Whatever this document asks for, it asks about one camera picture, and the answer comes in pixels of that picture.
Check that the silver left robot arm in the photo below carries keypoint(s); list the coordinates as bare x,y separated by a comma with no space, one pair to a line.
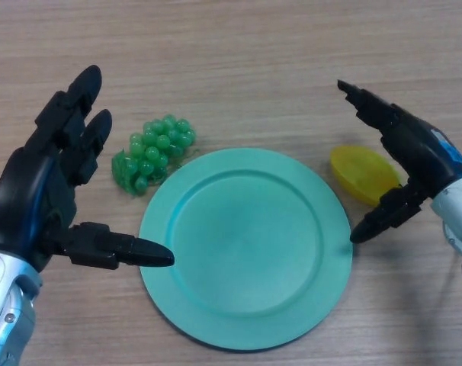
6,305

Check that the green grape bunch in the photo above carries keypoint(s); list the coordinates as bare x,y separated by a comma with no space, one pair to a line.
154,152

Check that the green round plate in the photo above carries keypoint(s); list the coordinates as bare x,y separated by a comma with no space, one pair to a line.
246,248

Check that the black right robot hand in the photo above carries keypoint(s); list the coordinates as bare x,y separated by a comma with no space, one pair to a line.
421,152

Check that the yellow starfruit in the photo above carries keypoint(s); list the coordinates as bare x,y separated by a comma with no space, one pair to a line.
360,175

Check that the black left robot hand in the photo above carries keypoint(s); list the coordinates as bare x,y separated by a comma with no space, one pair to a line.
25,190

